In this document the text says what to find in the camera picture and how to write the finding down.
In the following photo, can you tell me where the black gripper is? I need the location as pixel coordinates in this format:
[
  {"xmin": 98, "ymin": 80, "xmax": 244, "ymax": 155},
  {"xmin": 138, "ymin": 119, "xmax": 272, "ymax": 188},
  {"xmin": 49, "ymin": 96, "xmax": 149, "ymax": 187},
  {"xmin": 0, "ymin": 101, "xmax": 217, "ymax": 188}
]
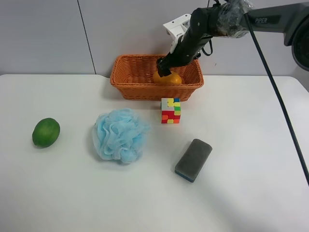
[{"xmin": 157, "ymin": 25, "xmax": 212, "ymax": 77}]

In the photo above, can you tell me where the yellow mango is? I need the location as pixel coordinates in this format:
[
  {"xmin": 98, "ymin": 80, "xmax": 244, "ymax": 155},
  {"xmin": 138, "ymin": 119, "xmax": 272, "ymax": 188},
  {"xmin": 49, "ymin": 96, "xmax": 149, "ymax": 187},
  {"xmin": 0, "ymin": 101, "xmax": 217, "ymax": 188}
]
[{"xmin": 153, "ymin": 71, "xmax": 182, "ymax": 85}]

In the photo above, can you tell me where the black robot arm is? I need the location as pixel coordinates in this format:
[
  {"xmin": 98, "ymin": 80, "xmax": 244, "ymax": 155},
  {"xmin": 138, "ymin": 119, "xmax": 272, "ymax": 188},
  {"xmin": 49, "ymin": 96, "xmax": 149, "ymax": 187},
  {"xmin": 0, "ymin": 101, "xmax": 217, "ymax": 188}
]
[{"xmin": 156, "ymin": 0, "xmax": 309, "ymax": 77}]

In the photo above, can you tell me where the orange wicker basket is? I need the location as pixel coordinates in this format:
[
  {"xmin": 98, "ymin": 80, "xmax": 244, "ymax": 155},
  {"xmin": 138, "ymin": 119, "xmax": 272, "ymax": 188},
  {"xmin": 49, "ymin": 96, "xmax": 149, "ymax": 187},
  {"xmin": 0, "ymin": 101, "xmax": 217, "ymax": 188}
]
[{"xmin": 110, "ymin": 54, "xmax": 204, "ymax": 102}]

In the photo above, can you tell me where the green lemon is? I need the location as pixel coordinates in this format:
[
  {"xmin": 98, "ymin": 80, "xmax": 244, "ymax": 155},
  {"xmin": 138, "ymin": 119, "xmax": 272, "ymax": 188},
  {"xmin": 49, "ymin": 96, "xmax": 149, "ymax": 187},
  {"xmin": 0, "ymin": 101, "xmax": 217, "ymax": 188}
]
[{"xmin": 32, "ymin": 118, "xmax": 60, "ymax": 148}]

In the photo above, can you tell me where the multicoloured puzzle cube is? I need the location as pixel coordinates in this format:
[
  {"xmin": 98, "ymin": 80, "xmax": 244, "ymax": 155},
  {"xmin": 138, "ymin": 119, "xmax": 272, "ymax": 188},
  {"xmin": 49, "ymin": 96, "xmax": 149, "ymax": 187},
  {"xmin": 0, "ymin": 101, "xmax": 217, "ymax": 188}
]
[{"xmin": 160, "ymin": 98, "xmax": 181, "ymax": 124}]

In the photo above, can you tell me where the blue mesh bath pouf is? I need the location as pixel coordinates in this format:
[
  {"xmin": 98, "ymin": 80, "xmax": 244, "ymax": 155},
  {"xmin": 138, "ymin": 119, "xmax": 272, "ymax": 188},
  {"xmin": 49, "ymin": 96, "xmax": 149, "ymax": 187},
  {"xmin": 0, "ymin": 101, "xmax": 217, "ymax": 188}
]
[{"xmin": 92, "ymin": 108, "xmax": 150, "ymax": 164}]

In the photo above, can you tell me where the grey blue eraser sponge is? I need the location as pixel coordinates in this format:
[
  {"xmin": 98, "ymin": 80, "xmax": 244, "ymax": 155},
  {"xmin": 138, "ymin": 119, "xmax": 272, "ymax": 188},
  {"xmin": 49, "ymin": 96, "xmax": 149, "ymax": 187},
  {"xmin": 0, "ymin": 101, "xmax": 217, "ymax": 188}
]
[{"xmin": 174, "ymin": 139, "xmax": 212, "ymax": 183}]

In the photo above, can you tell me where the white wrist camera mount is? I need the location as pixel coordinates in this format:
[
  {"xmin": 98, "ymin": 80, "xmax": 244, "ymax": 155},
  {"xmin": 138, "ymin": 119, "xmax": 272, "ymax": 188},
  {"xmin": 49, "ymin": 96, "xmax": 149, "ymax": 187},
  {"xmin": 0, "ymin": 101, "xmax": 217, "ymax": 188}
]
[{"xmin": 163, "ymin": 14, "xmax": 191, "ymax": 54}]

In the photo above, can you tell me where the black cable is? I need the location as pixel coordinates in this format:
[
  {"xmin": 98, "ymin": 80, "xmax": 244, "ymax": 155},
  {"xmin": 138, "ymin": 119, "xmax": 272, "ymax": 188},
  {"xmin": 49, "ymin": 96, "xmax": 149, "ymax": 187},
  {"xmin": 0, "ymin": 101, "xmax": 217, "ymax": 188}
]
[{"xmin": 243, "ymin": 11, "xmax": 309, "ymax": 187}]

